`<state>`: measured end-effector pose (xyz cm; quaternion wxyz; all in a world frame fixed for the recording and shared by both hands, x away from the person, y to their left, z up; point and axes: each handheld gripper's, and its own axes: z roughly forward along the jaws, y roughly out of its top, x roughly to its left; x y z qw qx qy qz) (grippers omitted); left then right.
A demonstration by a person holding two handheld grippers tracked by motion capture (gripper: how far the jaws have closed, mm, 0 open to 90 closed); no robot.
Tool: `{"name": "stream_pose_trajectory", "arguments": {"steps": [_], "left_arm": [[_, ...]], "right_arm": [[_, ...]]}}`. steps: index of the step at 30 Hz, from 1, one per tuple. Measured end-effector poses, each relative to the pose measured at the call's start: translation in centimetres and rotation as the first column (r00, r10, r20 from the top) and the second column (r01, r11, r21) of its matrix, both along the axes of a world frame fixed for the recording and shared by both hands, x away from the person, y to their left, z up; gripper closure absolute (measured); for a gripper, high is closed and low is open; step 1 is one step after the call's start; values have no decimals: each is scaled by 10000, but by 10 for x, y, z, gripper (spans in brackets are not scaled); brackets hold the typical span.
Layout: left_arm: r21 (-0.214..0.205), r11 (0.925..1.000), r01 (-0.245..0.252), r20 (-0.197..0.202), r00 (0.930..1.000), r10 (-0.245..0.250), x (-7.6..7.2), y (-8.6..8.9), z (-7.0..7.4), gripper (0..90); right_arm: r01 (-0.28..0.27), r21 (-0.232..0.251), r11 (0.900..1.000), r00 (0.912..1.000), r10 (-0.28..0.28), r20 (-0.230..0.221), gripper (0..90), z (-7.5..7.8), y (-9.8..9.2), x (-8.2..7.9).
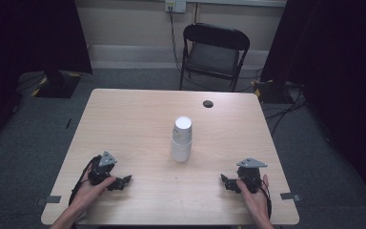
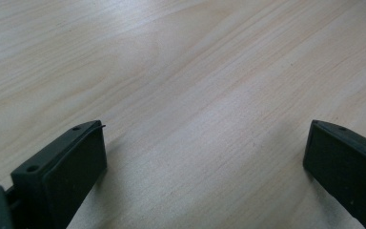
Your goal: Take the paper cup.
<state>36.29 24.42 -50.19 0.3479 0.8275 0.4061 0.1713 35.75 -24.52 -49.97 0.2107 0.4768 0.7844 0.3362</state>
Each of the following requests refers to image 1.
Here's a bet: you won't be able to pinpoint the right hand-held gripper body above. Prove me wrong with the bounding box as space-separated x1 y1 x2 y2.
235 156 269 195

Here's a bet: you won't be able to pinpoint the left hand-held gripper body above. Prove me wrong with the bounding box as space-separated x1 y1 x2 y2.
87 150 119 187

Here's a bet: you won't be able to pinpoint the white paper cup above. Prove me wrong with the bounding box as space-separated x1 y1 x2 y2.
170 136 193 163
172 115 193 146

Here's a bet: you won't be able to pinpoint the person's left hand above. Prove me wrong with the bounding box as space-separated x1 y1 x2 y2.
71 169 117 213

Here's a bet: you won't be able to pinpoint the person's right hand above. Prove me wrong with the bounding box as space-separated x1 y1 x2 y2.
235 174 273 221

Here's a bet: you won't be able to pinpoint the grey tape strip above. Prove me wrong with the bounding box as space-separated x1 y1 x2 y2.
35 195 63 206
279 192 303 203

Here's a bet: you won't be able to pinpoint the black stand base striped tape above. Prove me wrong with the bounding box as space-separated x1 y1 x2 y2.
30 70 83 99
251 78 289 105

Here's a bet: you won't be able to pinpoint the black folding chair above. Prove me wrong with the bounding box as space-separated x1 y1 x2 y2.
178 22 252 93

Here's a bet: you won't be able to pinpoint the black curtain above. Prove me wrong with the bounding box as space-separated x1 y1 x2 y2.
0 0 93 151
259 0 366 211

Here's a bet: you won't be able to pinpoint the right hand-held gripper black cable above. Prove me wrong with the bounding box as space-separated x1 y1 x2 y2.
260 182 274 220

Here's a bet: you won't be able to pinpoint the hand-held gripper black cable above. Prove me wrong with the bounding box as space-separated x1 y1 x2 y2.
260 182 274 220
68 157 95 206

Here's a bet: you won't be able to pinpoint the left hand-held gripper black cable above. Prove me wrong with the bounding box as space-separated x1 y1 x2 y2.
68 157 95 206

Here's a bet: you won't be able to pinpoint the black floor cables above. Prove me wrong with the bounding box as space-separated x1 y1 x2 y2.
262 80 309 136

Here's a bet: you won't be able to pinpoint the black wall socket cable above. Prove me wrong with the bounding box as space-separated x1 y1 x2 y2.
168 6 185 74

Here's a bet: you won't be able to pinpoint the white wall socket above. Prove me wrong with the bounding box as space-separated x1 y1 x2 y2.
164 0 188 14

